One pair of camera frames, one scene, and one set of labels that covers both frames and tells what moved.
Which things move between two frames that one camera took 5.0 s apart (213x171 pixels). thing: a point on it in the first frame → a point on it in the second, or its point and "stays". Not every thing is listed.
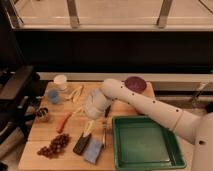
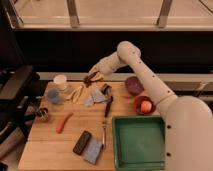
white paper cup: [61, 82] stays
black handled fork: [107, 110] stays
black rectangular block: [81, 143] stays
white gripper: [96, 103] → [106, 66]
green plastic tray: [141, 144] stays
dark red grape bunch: [57, 144] → [87, 79]
